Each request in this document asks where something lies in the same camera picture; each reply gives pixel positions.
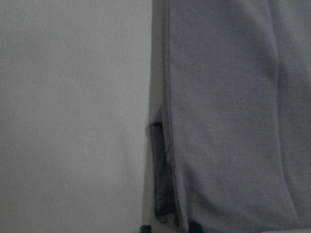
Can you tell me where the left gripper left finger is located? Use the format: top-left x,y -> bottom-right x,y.
139,225 -> 152,233

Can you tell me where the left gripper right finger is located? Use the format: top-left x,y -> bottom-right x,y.
189,222 -> 203,233

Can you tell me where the dark brown t-shirt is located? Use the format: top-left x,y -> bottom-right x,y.
150,0 -> 311,233

